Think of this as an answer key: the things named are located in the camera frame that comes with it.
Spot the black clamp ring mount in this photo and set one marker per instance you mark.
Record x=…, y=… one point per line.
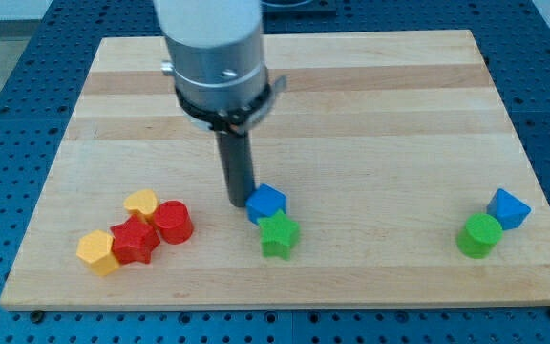
x=237, y=121

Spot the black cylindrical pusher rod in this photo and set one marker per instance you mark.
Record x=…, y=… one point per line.
x=237, y=166

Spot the green star block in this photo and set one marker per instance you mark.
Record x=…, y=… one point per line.
x=279, y=235

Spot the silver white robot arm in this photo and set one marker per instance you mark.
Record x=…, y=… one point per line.
x=220, y=76

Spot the blue cube block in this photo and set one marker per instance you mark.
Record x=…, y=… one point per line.
x=265, y=201

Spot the red star block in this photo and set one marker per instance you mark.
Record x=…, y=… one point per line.
x=134, y=241

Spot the red cylinder block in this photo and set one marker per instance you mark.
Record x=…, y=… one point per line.
x=173, y=221

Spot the yellow heart block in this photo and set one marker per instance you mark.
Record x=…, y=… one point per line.
x=142, y=203

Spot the wooden board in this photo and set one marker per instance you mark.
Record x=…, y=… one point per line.
x=384, y=144

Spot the yellow hexagon block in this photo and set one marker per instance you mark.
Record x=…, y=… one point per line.
x=95, y=250

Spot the green cylinder block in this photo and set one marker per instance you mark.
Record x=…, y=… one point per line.
x=480, y=234

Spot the blue triangle block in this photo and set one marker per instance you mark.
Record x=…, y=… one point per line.
x=510, y=211

